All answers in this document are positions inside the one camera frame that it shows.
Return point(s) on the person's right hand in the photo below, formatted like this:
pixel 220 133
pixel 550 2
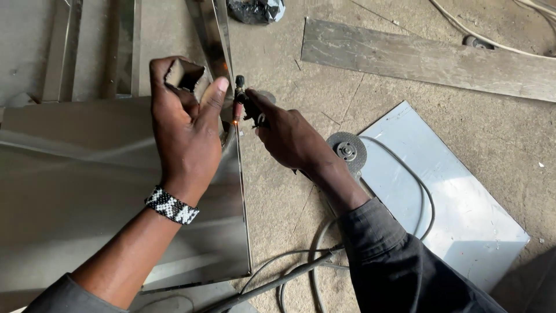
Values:
pixel 295 139

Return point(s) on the short square steel tube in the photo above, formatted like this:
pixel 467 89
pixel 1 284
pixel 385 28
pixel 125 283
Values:
pixel 186 77

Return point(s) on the large stainless steel sheet box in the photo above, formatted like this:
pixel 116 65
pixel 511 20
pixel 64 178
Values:
pixel 78 182

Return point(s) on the person's left hand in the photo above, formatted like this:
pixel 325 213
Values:
pixel 186 143

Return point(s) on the angle grinder cutting disc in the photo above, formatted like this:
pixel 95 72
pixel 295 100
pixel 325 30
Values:
pixel 347 151

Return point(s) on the small round dark wheel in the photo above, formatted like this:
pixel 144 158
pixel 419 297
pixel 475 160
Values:
pixel 475 42

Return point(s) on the black welding torch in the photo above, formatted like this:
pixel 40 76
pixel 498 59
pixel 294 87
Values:
pixel 239 93

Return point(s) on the upright shiny steel post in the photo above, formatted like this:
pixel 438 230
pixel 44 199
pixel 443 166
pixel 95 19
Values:
pixel 213 39

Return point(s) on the black plastic bag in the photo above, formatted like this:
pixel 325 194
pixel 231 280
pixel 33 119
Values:
pixel 256 9

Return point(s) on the long square steel tube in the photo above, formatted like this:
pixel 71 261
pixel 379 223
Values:
pixel 63 48
pixel 126 43

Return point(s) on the small flat steel sheet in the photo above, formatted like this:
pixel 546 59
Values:
pixel 204 300

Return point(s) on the grey wooden plank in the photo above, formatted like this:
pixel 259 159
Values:
pixel 425 61

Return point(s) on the flat pale metal sheet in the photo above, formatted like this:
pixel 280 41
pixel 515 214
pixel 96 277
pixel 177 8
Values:
pixel 460 208

